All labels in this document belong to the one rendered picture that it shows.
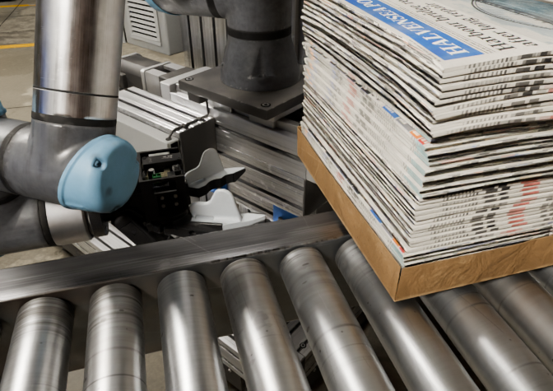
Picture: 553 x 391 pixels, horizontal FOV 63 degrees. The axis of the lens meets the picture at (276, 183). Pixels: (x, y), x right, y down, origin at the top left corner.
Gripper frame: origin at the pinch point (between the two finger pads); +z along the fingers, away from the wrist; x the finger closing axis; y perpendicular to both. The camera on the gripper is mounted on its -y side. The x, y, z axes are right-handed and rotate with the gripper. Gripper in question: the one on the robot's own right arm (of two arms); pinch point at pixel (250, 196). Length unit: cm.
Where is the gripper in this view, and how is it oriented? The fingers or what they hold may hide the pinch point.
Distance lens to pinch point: 61.9
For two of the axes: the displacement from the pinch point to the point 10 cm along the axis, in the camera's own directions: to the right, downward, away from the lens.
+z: 9.6, -1.5, 2.4
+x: -2.8, -5.4, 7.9
